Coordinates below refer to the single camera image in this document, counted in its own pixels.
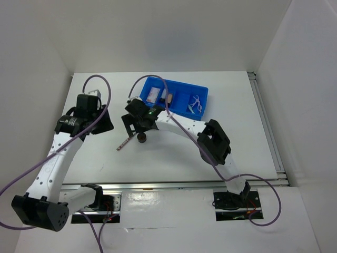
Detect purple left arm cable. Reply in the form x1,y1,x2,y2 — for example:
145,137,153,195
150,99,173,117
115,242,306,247
0,75,112,253

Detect clear blush palette case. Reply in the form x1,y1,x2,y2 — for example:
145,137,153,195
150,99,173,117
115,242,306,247
146,87,161,104

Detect aluminium front rail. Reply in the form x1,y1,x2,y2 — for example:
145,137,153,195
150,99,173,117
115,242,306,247
60,180,237,192

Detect round brown cosmetic jar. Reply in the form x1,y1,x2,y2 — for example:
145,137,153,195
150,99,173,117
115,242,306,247
137,133,147,143

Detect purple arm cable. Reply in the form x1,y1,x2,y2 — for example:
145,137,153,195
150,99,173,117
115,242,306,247
0,75,112,253
127,75,282,227

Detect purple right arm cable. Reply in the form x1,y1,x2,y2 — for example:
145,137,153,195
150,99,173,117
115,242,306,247
127,75,282,227

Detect clear bottle black cap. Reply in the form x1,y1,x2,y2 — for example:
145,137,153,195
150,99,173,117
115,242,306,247
159,89,167,104

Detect beige foundation bottle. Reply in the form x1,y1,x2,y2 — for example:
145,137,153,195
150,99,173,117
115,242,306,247
167,93,173,105

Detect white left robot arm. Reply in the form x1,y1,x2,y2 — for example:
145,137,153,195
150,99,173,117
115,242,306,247
11,90,114,231

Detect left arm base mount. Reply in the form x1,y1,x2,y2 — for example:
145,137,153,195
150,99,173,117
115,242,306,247
69,190,122,224

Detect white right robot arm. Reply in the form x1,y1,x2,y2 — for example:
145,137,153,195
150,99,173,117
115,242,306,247
122,99,251,207

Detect blue divided plastic bin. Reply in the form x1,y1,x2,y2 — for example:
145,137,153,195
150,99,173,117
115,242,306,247
140,77,209,121

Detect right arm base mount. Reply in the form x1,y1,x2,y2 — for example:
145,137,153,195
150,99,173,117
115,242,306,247
212,191,263,221

